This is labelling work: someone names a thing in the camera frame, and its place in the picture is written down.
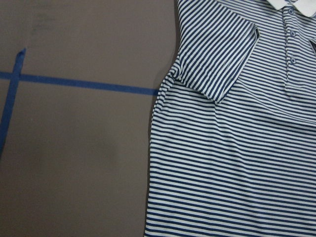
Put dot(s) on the blue white striped polo shirt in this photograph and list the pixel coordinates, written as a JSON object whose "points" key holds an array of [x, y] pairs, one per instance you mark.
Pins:
{"points": [[233, 132]]}

